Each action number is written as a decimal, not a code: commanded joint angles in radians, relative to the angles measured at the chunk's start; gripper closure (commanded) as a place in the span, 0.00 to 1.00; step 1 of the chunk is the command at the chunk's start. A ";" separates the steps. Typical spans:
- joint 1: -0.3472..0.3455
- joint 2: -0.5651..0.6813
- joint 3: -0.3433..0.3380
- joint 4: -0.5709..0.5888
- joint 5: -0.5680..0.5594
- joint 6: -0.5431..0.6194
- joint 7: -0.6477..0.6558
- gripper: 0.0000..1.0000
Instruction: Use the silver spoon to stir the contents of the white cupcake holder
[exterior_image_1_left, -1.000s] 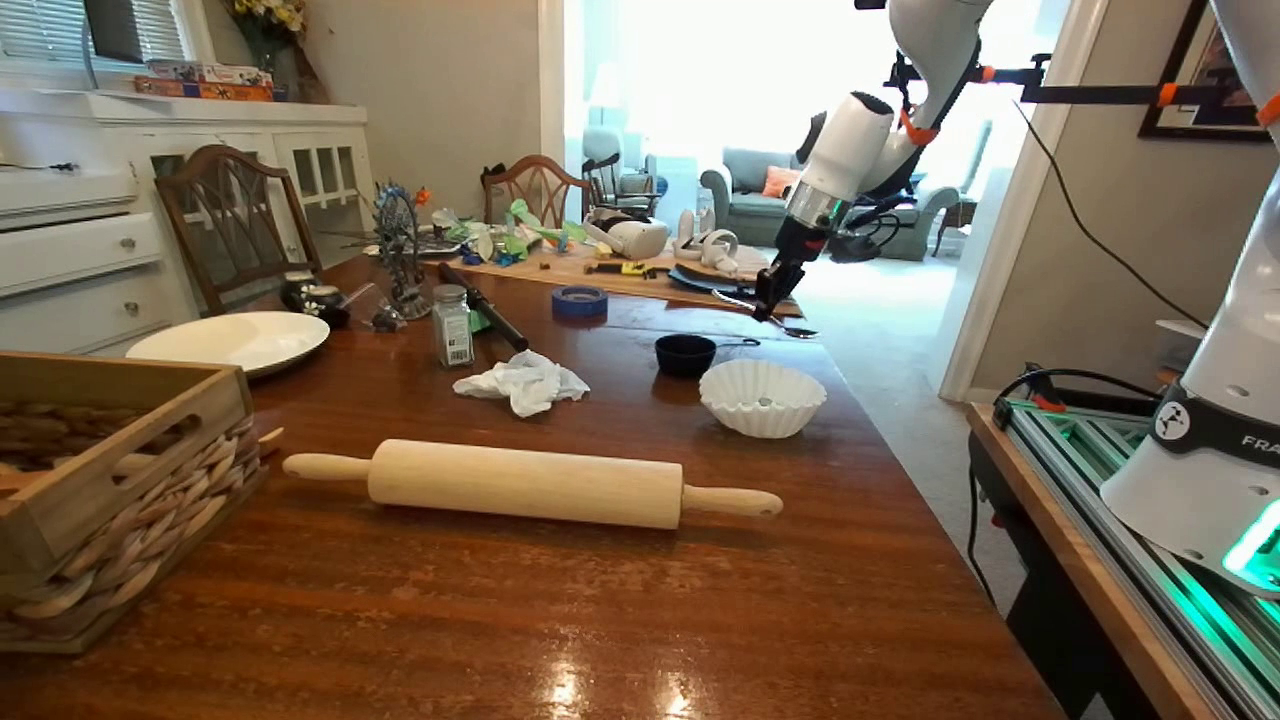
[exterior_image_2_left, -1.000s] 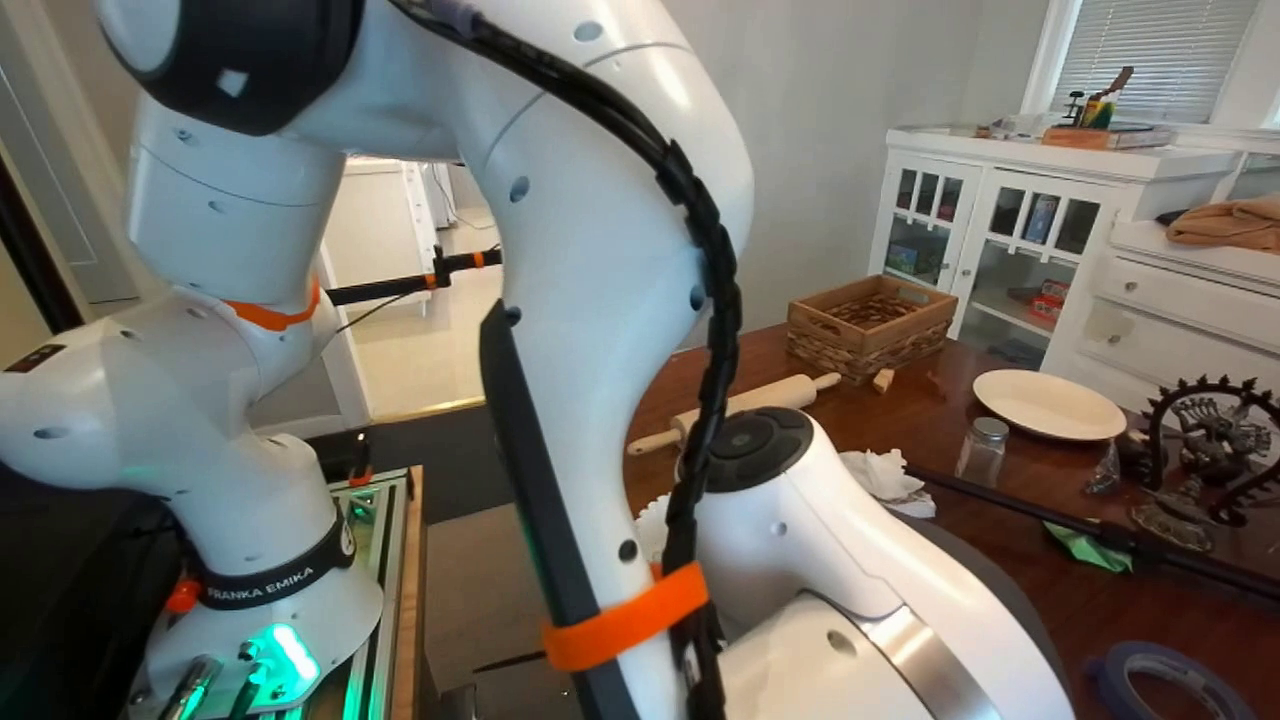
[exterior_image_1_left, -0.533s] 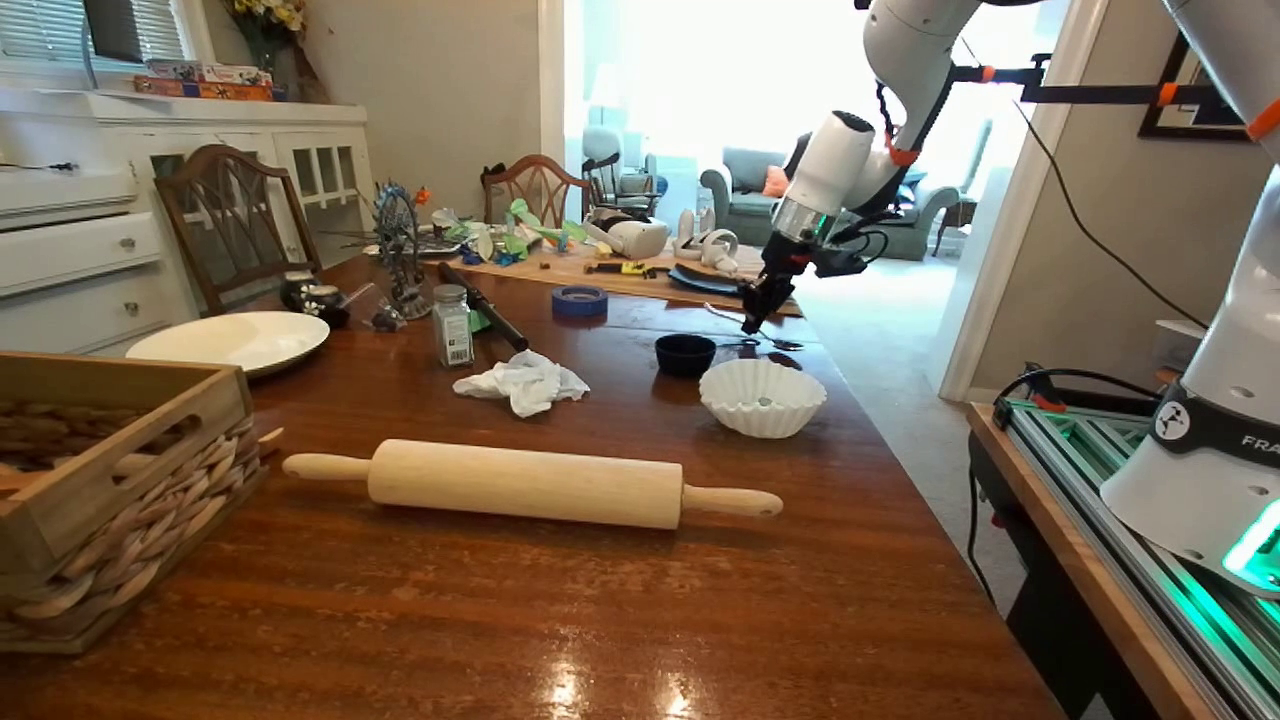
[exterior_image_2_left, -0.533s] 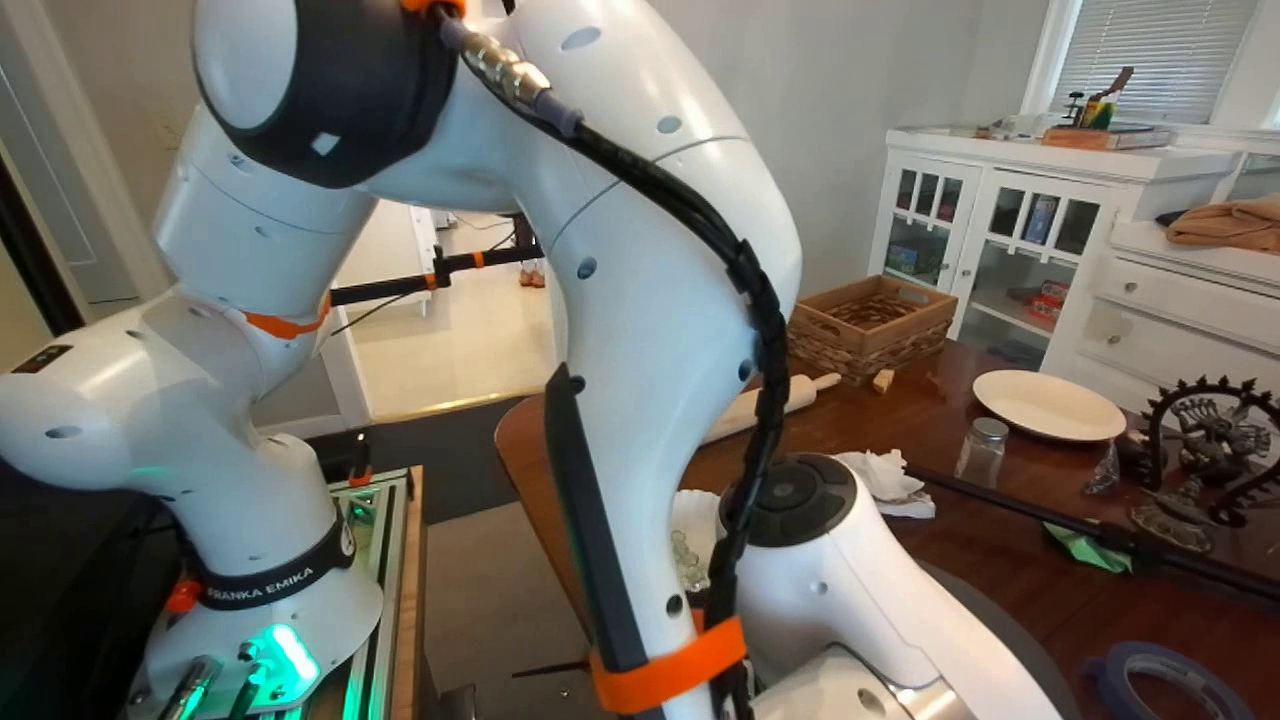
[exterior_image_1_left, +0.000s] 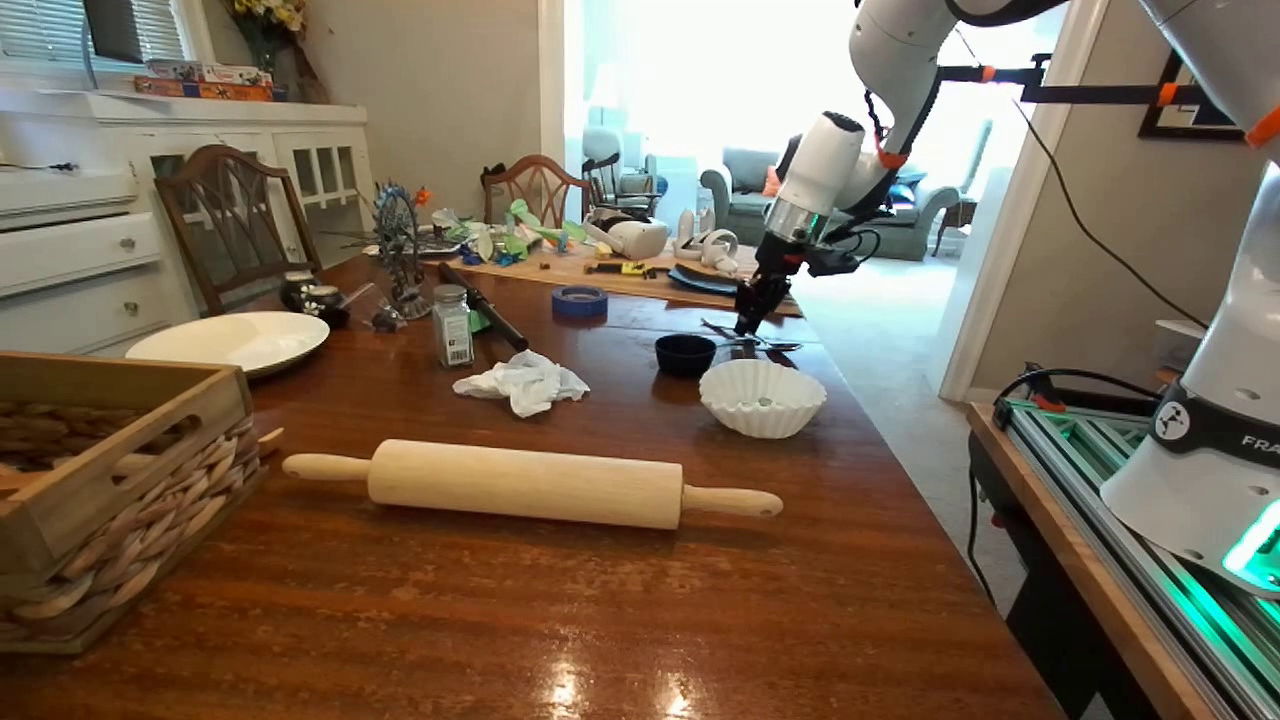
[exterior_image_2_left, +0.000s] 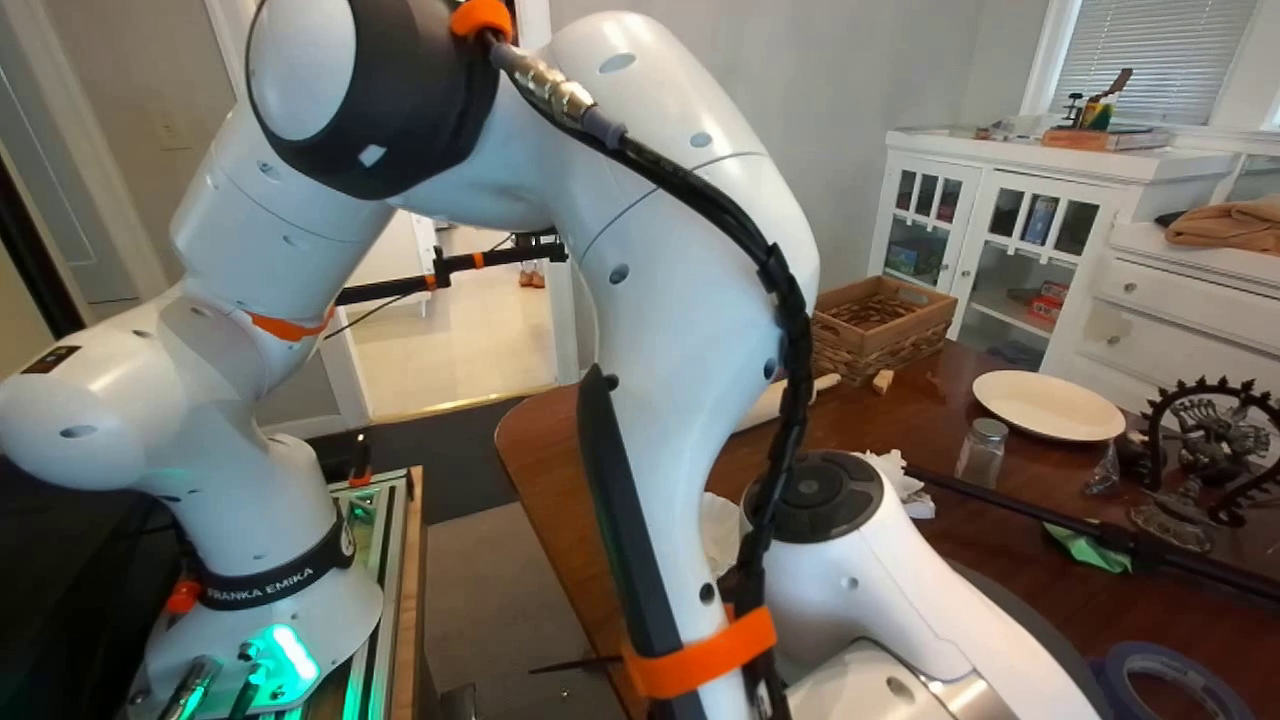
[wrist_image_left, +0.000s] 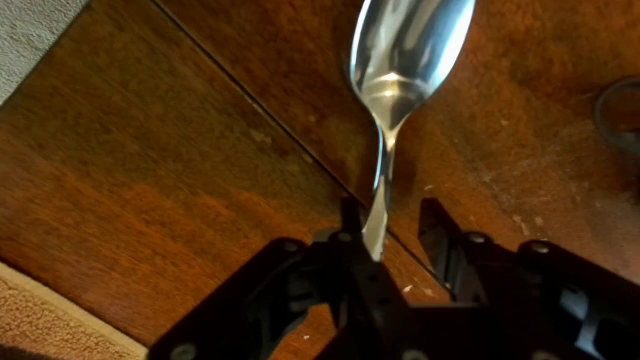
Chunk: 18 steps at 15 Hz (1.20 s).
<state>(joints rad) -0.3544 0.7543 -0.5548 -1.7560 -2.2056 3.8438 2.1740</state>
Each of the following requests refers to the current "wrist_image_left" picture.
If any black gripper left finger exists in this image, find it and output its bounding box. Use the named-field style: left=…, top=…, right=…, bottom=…
left=146, top=196, right=411, bottom=360

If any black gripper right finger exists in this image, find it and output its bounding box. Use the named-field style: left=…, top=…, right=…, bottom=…
left=417, top=196, right=640, bottom=360

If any silver spoon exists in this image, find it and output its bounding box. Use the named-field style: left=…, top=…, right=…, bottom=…
left=347, top=0, right=477, bottom=263

